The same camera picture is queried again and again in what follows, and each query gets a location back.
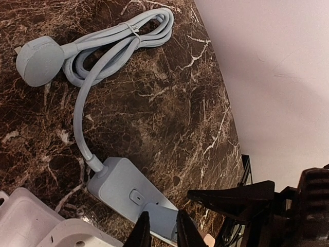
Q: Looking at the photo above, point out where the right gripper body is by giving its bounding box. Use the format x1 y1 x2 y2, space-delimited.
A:
187 166 328 246

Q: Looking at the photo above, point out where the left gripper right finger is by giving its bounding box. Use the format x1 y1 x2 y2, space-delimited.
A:
176 209 206 247

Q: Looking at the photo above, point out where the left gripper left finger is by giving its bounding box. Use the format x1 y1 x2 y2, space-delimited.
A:
125 211 152 247

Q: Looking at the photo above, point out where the blue power strip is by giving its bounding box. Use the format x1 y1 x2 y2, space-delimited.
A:
15 7 178 246

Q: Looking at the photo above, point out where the pink charger plug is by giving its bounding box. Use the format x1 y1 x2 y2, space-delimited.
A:
203 234 215 247

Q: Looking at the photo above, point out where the white square adapter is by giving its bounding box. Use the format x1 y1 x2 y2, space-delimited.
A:
38 219 123 247

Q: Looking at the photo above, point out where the white long power strip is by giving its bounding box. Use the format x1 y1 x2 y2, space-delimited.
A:
1 187 64 246

